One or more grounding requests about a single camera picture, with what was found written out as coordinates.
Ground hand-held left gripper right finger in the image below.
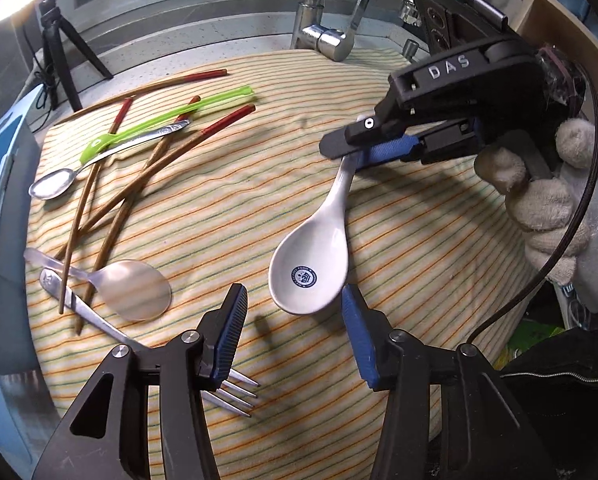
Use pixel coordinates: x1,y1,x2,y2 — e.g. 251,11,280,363
341,283,554,480

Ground blue plastic bin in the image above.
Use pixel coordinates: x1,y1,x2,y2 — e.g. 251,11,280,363
0,82,60,466

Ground striped cloth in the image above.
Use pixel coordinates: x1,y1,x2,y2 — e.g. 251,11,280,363
26,47,554,480

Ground red tipped wooden chopstick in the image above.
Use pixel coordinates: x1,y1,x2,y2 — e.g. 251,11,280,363
58,97,134,315
54,104,256,258
53,68,228,126
76,95,202,336

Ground clear plastic spoon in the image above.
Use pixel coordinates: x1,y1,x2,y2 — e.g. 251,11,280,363
23,247,173,323

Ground person's right hand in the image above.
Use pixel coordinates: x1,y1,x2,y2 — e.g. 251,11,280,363
474,117,598,318

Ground black cable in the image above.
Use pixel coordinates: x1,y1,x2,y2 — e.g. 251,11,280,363
465,72,598,348

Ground metal fork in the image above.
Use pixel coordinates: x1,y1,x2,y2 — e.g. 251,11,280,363
39,267,260,418

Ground green packet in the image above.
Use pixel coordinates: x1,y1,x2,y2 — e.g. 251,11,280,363
504,322,566,361

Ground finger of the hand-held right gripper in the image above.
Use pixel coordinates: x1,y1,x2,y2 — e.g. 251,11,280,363
351,119,482,169
319,115,416,159

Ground metal spoon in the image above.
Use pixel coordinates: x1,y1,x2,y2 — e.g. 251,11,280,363
28,119,192,201

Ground white ceramic spoon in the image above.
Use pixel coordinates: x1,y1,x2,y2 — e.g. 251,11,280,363
269,155,352,317

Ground metal faucet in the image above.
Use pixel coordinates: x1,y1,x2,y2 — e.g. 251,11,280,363
290,0,375,62

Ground wooden shelf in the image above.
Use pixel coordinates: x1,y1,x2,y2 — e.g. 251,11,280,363
509,0,598,126

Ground green plastic spoon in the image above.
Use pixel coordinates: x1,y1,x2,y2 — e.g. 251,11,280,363
80,85,257,163

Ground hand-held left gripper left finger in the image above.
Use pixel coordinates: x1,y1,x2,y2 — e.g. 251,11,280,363
29,283,249,480

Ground black tripod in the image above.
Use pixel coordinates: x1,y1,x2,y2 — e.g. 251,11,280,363
29,0,115,113

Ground person's dark clothing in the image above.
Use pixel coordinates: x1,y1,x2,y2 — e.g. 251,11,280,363
499,327,598,480

